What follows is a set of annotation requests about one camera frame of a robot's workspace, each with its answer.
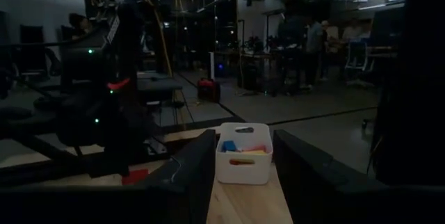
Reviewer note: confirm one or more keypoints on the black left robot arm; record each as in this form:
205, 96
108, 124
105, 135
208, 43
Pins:
118, 43

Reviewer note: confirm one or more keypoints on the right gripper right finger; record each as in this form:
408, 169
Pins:
302, 182

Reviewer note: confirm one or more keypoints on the black equipment cart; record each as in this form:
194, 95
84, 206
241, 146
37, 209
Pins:
160, 85

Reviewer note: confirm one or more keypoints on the orange long wooden block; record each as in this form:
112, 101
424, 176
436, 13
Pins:
241, 162

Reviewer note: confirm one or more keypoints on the black partition panel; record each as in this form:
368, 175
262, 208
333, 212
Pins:
410, 78

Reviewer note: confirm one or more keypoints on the blue long wooden block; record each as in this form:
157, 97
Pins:
229, 146

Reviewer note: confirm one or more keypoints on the black aluminium rig frame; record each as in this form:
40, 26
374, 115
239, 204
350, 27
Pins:
34, 177

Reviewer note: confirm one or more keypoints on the pink long wooden block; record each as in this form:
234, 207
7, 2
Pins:
257, 147

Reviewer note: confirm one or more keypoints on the yellow long wooden block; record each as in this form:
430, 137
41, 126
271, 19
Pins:
255, 152

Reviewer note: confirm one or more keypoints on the office chair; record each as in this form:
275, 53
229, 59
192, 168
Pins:
357, 57

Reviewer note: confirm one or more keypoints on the person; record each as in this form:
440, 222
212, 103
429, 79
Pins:
314, 43
80, 24
292, 43

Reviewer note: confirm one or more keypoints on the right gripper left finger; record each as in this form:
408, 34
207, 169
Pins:
198, 168

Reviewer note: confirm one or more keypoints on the red black equipment case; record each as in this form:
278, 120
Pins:
208, 92

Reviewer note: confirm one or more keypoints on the white plastic bin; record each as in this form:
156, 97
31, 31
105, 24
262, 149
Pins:
243, 175

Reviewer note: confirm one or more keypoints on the red long wooden block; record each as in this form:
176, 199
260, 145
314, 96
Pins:
133, 177

